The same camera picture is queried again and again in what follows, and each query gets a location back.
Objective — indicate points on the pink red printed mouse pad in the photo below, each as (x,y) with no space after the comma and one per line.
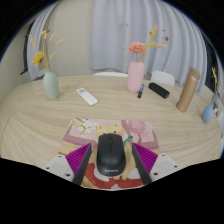
(83,131)

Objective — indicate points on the black rectangular case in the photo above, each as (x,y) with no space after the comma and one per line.
(159,90)

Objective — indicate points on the dark window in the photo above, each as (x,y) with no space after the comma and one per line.
(25,55)
(210,63)

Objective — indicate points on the bronze drink bottle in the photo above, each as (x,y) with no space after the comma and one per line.
(187,91)

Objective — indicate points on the narrow white curtain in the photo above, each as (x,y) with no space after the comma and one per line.
(35,43)

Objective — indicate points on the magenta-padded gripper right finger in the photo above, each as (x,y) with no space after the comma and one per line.
(148,160)

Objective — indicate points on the white remote control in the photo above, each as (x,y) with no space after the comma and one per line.
(87,96)

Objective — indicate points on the pink vase with orange flowers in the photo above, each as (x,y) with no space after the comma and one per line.
(136,77)

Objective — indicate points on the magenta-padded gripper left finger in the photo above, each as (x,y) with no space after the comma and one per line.
(77,160)

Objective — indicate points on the green vase with yellow flowers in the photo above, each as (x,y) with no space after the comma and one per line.
(51,86)

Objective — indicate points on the black computer mouse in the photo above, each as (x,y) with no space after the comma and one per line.
(111,153)

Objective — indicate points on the dark marker pen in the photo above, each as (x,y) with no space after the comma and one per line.
(141,91)

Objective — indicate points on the white chair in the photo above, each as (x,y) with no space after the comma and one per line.
(162,77)
(110,74)

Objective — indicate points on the wide white curtain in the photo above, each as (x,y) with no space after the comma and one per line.
(113,36)

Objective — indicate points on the blue vase with dried flowers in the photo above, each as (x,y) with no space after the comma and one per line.
(207,114)

